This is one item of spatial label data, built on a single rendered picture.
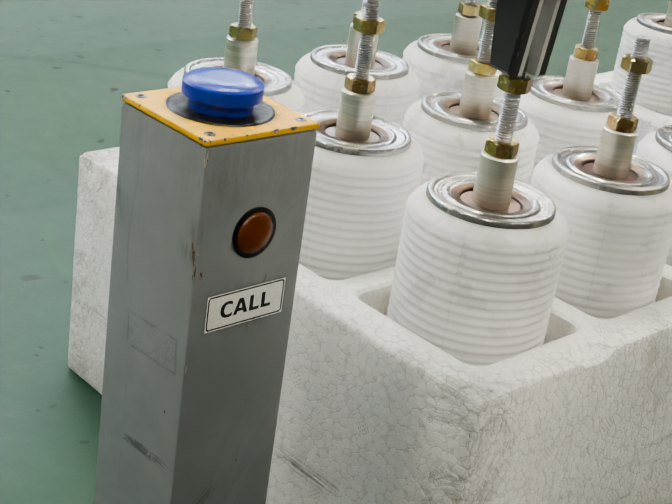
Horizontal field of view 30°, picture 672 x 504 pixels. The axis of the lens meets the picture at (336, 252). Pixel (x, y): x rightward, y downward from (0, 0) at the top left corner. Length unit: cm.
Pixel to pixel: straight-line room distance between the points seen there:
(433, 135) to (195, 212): 30
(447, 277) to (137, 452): 19
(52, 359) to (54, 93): 65
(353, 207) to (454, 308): 11
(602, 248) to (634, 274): 3
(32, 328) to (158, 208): 45
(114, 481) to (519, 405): 23
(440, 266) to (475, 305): 3
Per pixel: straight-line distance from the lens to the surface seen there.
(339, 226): 78
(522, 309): 72
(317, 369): 75
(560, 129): 94
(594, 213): 78
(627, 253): 80
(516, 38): 69
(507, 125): 71
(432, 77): 101
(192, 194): 59
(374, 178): 77
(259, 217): 61
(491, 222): 70
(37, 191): 132
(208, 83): 60
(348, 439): 75
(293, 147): 61
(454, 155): 85
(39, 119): 152
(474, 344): 72
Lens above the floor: 51
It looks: 24 degrees down
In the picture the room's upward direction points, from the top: 9 degrees clockwise
